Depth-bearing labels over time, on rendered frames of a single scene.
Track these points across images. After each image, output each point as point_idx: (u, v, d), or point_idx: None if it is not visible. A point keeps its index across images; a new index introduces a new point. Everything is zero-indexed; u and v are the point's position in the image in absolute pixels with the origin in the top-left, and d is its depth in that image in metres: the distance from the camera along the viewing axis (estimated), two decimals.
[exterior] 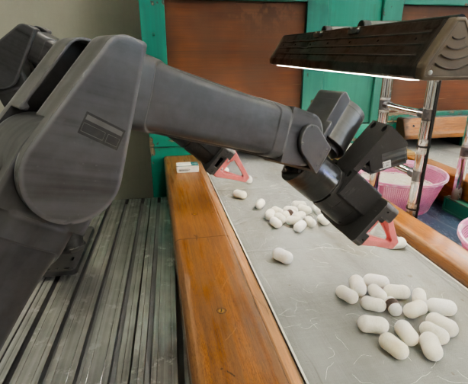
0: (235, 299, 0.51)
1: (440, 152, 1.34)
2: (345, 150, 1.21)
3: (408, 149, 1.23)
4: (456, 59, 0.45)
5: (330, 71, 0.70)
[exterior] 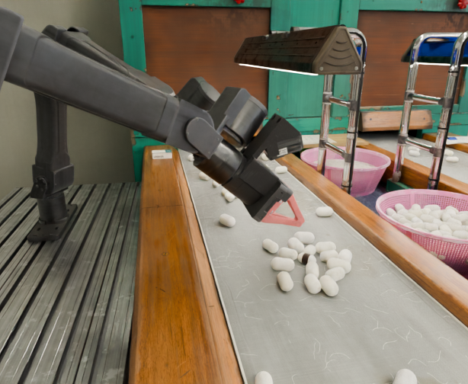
0: (177, 246, 0.65)
1: (395, 143, 1.48)
2: (306, 140, 1.35)
3: (364, 140, 1.37)
4: (341, 59, 0.59)
5: (270, 68, 0.84)
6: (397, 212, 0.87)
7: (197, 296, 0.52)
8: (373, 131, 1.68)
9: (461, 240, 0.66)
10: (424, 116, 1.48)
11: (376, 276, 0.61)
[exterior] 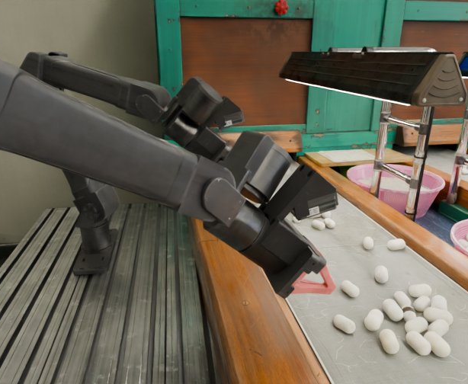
0: (256, 292, 0.59)
1: (437, 158, 1.42)
2: (347, 156, 1.29)
3: (408, 156, 1.31)
4: (446, 89, 0.53)
5: (336, 90, 0.78)
6: None
7: (299, 362, 0.46)
8: None
9: None
10: None
11: None
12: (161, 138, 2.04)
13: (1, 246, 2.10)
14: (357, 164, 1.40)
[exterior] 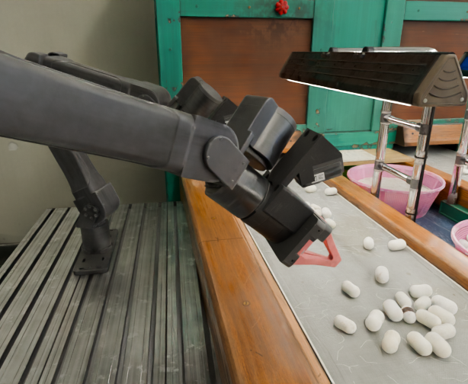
0: (257, 292, 0.59)
1: (437, 158, 1.42)
2: (348, 156, 1.29)
3: (408, 156, 1.31)
4: (447, 89, 0.53)
5: (337, 90, 0.78)
6: None
7: (300, 363, 0.46)
8: None
9: None
10: None
11: None
12: None
13: (1, 246, 2.10)
14: (357, 164, 1.40)
